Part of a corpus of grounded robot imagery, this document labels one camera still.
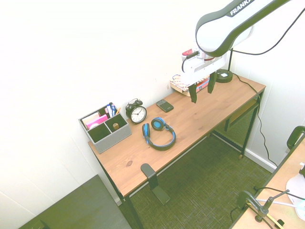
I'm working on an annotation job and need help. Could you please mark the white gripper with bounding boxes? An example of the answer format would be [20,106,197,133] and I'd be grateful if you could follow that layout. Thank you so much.
[181,56,226,104]

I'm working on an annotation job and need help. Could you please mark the black and blue headphones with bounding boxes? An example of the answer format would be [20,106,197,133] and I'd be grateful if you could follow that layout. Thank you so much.
[142,117,177,151]

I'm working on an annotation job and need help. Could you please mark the black headphone hanger hook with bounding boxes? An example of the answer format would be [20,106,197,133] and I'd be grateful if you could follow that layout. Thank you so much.
[140,163,171,206]

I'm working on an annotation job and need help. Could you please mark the blue book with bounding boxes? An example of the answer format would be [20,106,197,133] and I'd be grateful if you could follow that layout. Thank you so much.
[193,82,210,94]

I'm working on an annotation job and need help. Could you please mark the red book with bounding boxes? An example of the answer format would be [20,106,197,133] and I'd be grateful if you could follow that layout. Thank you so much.
[195,76,211,88]

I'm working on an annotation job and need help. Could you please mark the striped fabric pouch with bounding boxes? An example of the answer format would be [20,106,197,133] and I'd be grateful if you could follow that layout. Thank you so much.
[170,74,192,97]

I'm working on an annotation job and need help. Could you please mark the black desk lamp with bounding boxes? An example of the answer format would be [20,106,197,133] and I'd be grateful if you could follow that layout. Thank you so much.
[215,49,234,84]

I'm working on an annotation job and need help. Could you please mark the black smartphone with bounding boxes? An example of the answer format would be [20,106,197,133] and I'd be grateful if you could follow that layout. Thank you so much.
[156,99,174,113]

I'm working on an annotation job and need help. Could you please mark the black twin bell alarm clock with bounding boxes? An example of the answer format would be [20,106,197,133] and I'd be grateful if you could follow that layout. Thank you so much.
[125,97,148,125]

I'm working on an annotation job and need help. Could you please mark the grey desk organizer box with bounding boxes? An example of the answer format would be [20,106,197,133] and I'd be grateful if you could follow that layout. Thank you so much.
[78,106,132,154]

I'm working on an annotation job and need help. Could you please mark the black C clamp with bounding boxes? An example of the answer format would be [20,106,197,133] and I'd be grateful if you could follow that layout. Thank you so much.
[229,190,265,223]
[286,125,305,154]

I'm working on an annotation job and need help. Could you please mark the pink sticky note pad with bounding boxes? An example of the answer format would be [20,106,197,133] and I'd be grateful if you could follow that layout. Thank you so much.
[86,114,109,131]

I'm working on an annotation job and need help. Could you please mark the peach note pad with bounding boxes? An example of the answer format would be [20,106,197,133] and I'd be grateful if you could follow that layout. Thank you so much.
[81,112,101,125]

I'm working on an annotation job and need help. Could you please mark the light wooden robot table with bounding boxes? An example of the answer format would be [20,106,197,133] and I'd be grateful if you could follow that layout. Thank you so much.
[229,142,305,229]

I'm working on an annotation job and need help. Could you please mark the wrist camera with red mount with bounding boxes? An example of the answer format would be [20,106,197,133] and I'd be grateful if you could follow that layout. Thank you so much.
[182,49,200,62]

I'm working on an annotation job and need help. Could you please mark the wooden desk with black frame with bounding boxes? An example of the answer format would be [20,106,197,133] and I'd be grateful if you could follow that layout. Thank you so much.
[88,72,266,229]

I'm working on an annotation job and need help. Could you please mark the black lamp power cable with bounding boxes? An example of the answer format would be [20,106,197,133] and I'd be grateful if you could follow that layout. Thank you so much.
[232,73,278,168]

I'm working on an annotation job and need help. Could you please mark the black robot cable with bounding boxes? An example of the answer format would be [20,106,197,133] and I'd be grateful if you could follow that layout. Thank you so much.
[230,0,305,56]

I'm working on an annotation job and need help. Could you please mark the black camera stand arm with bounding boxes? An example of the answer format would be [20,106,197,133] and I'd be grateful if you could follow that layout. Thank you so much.
[254,189,291,223]

